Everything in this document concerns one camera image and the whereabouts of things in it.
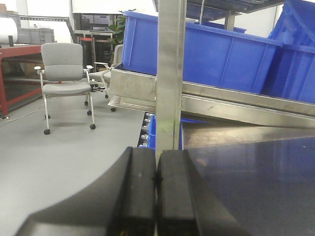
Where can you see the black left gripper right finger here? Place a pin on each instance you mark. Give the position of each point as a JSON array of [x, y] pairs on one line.
[[186, 204]]

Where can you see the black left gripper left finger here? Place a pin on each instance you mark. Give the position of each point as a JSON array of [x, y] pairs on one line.
[[121, 202]]

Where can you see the blue bin lower shelf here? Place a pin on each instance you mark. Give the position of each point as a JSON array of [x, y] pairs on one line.
[[150, 136]]

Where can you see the stainless steel shelf rack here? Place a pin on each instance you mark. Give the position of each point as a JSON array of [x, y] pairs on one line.
[[169, 97]]

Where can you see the grey office chair behind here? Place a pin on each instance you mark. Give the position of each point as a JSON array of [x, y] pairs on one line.
[[100, 80]]

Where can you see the grey office chair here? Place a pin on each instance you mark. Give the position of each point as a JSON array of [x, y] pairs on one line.
[[100, 80], [64, 75]]

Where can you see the grey office chair front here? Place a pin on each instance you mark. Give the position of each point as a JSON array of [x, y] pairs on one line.
[[64, 75]]

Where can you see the blue plastic bin left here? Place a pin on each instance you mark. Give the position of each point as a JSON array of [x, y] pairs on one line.
[[212, 56]]

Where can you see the blue plastic bin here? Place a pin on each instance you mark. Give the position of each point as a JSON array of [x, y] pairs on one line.
[[292, 71], [212, 56]]

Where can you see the blue plastic bin right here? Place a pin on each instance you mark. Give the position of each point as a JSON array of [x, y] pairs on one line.
[[292, 71]]

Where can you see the green potted plant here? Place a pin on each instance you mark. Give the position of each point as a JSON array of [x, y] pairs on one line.
[[118, 29]]

